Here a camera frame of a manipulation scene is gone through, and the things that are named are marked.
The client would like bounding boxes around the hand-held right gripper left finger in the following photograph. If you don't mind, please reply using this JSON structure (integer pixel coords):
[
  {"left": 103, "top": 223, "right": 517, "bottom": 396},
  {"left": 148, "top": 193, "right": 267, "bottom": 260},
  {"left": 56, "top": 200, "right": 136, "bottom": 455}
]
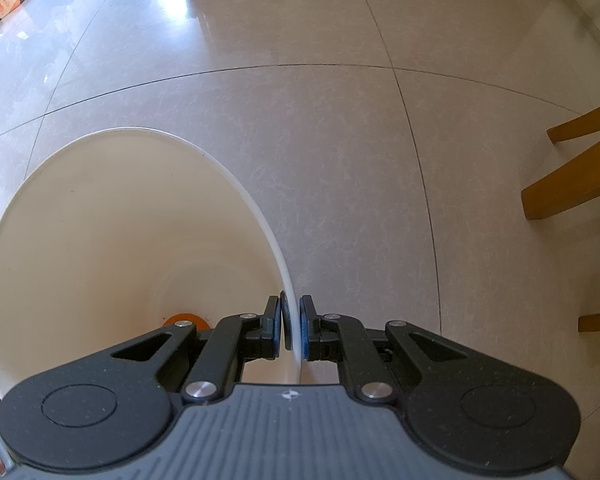
[{"left": 111, "top": 292, "right": 287, "bottom": 403}]

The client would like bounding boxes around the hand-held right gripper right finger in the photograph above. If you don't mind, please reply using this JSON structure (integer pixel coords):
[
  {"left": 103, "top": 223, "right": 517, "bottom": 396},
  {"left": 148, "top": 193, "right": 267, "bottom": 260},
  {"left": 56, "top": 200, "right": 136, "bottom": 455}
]
[{"left": 299, "top": 294, "right": 468, "bottom": 403}]

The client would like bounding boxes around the white plastic bin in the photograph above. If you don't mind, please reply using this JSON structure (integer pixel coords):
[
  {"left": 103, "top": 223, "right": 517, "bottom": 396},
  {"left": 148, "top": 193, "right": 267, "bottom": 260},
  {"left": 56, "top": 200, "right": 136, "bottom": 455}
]
[{"left": 0, "top": 128, "right": 301, "bottom": 401}]

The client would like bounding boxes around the orange peel piece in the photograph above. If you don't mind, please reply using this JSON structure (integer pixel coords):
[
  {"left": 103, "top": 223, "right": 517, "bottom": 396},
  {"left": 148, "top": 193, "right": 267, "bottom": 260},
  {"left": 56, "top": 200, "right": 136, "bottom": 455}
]
[{"left": 161, "top": 312, "right": 211, "bottom": 331}]

